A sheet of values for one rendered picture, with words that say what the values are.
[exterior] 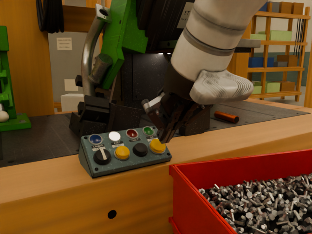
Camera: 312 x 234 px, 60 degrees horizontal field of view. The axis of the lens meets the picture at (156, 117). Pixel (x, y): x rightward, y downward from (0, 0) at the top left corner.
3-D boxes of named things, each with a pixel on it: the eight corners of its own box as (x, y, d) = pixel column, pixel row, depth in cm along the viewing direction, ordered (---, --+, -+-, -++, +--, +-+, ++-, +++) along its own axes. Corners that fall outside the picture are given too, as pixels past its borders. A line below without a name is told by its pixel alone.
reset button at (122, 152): (130, 158, 47) (132, 154, 46) (117, 161, 45) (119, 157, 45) (126, 147, 48) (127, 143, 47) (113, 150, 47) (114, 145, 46)
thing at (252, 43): (260, 52, 63) (261, 39, 63) (206, 52, 56) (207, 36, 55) (170, 54, 96) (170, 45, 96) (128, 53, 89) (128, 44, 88)
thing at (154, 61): (198, 108, 101) (202, 12, 94) (124, 117, 87) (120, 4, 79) (172, 101, 117) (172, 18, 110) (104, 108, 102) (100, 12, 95)
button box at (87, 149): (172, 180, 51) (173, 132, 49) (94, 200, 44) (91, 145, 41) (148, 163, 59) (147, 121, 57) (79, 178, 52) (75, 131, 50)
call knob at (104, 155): (112, 162, 45) (113, 158, 44) (96, 165, 44) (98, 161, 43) (107, 150, 46) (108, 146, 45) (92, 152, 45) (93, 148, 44)
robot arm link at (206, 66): (196, 107, 31) (219, 63, 27) (157, 51, 38) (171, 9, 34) (251, 100, 36) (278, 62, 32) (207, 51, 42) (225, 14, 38)
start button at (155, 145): (166, 152, 50) (169, 148, 49) (153, 155, 48) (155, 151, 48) (160, 140, 52) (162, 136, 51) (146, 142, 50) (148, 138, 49)
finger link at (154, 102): (164, 84, 40) (170, 92, 41) (139, 103, 40) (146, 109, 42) (171, 95, 38) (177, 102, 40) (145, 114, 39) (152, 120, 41)
